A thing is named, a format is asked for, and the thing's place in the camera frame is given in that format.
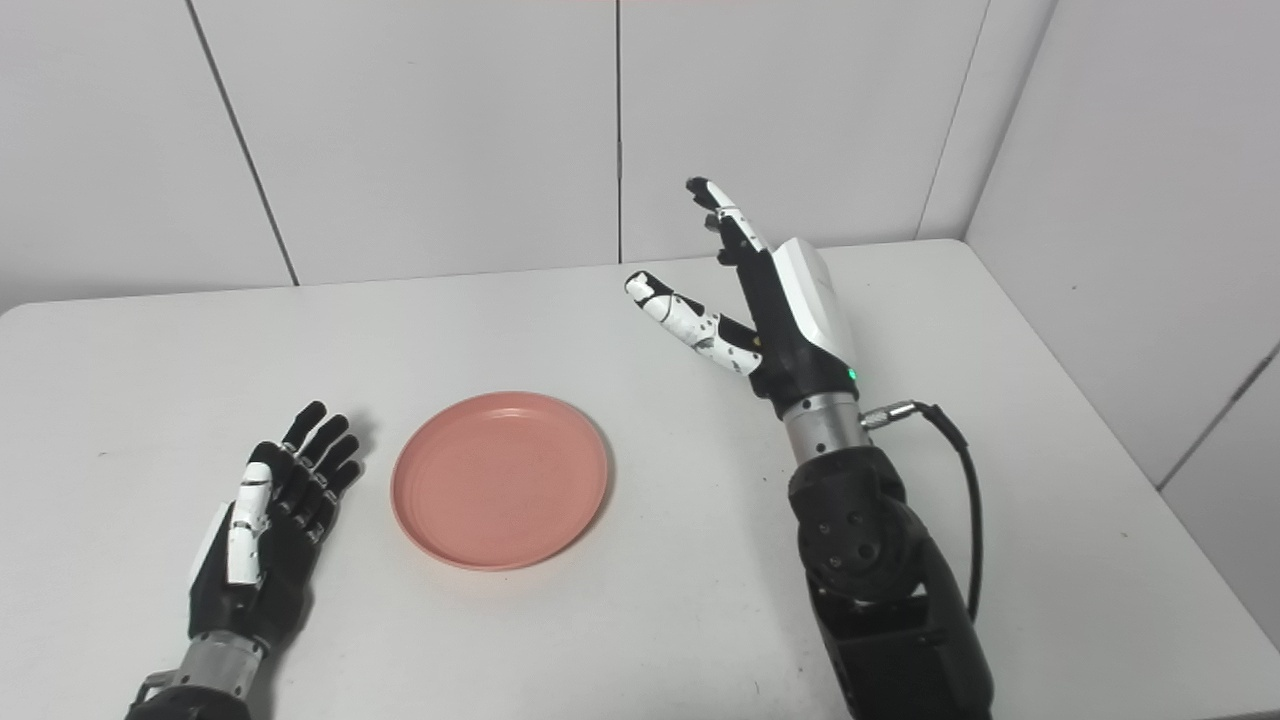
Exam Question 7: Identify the pink round plate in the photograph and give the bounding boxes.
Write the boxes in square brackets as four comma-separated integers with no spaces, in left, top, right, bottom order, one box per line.
[390,391,611,572]

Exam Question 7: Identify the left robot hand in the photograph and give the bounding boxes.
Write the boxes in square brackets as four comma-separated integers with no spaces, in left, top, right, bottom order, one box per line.
[187,401,363,656]

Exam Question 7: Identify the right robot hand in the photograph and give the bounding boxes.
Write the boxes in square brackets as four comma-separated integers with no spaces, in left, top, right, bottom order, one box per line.
[624,176,862,419]

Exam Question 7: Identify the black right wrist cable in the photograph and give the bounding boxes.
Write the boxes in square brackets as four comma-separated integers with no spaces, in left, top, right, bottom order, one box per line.
[860,400,986,623]

